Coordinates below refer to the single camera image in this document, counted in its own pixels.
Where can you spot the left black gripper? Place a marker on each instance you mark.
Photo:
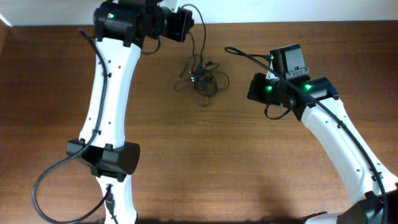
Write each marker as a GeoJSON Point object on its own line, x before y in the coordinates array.
{"type": "Point", "coordinates": [182, 25]}

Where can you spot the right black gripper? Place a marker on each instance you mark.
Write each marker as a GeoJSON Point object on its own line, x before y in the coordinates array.
{"type": "Point", "coordinates": [255, 91]}

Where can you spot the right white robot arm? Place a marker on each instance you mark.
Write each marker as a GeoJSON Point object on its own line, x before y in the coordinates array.
{"type": "Point", "coordinates": [371, 187]}

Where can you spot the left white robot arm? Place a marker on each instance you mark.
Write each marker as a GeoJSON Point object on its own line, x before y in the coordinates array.
{"type": "Point", "coordinates": [120, 30]}

